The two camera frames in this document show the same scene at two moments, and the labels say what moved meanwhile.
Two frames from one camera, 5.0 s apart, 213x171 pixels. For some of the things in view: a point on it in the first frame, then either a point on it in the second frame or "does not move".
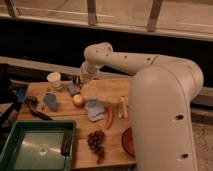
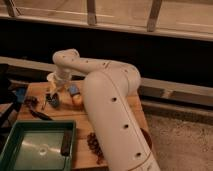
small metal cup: x=76 y=80 -> x=52 y=98
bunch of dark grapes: x=95 y=140 does not move
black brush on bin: x=66 y=142 does not move
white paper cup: x=55 y=83 does not move
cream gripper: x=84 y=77 -> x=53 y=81
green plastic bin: x=35 y=145 does not move
